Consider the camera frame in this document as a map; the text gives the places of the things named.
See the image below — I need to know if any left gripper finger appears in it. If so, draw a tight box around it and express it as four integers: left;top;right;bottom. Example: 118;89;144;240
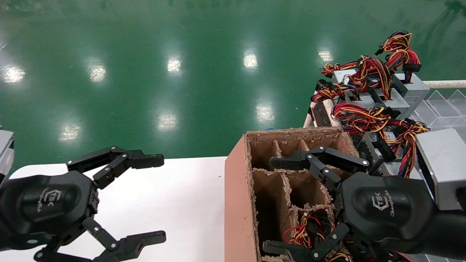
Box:
34;217;167;262
67;146;165;190

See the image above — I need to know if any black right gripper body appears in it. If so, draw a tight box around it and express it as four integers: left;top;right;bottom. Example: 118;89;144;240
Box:
339;172;437;255

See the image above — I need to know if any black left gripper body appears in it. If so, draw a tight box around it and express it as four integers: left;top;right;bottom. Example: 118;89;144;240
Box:
0;170;99;251

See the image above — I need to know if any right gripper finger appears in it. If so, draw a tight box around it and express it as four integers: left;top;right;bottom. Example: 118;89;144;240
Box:
269;146;369;191
262;223;350;262

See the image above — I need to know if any beige rack tube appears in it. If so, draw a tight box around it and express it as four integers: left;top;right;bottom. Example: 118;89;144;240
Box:
303;102;316;128
322;98;335;118

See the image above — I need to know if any black roller track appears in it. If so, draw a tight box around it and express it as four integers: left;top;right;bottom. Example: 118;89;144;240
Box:
312;101;332;127

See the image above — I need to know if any brown cardboard box with dividers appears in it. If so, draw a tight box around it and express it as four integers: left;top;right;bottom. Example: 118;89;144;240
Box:
225;126;364;262

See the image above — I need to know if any clear plastic grid tray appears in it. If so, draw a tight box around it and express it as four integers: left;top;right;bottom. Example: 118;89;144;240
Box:
410;89;466;142

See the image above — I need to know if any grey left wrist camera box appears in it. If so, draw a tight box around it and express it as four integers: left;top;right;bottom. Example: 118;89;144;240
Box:
0;129;15;182

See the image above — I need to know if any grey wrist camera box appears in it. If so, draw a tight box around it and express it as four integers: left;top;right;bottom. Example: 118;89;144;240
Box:
0;129;15;182
416;128;466;211

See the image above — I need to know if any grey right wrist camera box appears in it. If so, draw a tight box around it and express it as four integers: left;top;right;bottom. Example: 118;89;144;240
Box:
416;128;466;211

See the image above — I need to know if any white rack rail tube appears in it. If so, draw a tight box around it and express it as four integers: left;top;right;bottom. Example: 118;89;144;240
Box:
424;80;466;89

